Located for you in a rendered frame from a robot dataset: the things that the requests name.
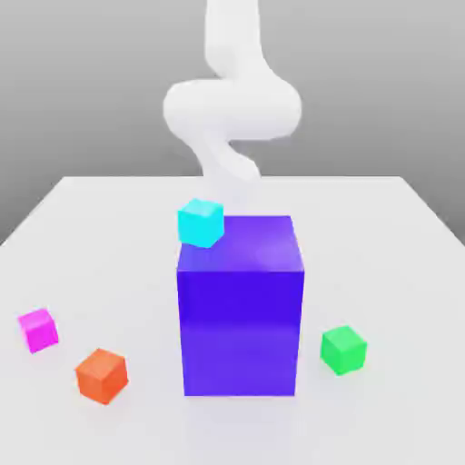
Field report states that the small cyan cube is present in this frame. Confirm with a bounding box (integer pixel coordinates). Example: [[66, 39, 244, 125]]
[[176, 197, 225, 250]]

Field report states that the small green cube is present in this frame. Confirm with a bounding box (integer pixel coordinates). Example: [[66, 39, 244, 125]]
[[319, 324, 369, 377]]

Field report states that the small orange cube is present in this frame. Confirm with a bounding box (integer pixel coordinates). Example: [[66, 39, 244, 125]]
[[74, 347, 130, 406]]

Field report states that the small magenta cube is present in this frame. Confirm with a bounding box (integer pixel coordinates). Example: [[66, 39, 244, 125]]
[[16, 307, 60, 354]]

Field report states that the large purple box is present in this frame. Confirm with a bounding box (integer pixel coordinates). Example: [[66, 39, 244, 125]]
[[175, 214, 305, 398]]

